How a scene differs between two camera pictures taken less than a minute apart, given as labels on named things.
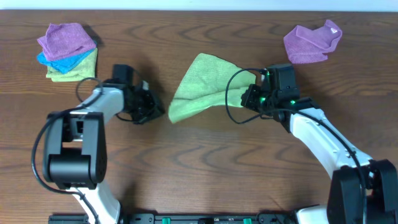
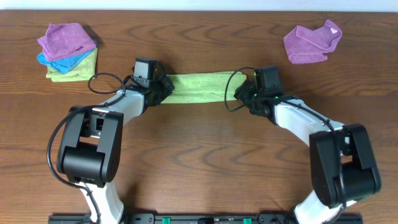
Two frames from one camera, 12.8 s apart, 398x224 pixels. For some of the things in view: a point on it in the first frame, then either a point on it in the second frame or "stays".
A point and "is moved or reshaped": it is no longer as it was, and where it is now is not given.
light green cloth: (204, 86) is moved or reshaped
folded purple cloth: (66, 38) stays
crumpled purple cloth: (306, 45) stays
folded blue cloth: (65, 64) stays
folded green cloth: (86, 71) stays
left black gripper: (148, 107) to (166, 88)
